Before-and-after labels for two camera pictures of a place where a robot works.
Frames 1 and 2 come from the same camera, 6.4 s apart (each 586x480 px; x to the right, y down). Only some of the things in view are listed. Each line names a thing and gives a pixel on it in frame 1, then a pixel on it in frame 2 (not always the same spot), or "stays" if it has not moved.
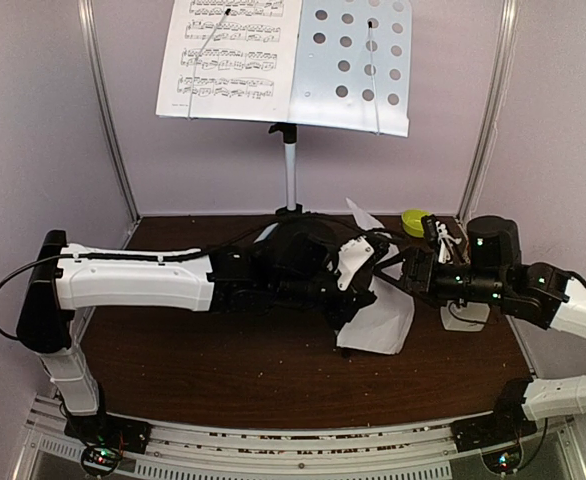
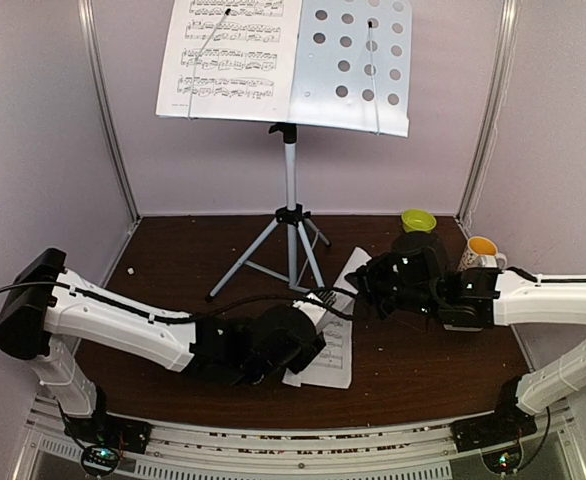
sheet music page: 384,323 → 333,366
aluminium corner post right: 493,111 stays
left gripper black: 360,296 → 308,355
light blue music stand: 352,73 stays
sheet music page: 230,60 stays
